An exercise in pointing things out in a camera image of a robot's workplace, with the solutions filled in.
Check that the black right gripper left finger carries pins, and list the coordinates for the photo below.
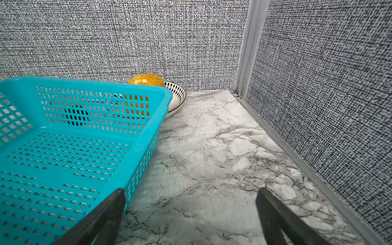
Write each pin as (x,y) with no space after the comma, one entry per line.
(99,227)

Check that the orange round fruit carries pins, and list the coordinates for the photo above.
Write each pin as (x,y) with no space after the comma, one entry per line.
(147,79)

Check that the teal plastic perforated basket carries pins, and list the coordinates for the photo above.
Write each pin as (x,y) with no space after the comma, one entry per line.
(72,153)

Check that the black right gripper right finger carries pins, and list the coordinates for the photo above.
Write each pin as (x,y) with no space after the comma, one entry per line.
(276,220)

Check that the patterned black white bowl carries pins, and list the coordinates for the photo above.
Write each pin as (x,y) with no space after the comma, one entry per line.
(179,97)

